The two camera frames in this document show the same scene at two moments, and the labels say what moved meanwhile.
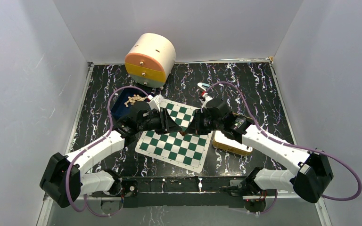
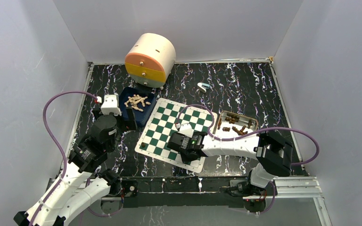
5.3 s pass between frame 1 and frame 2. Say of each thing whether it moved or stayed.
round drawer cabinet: stayed
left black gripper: moved
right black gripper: moved
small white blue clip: stayed
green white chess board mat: stayed
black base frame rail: stayed
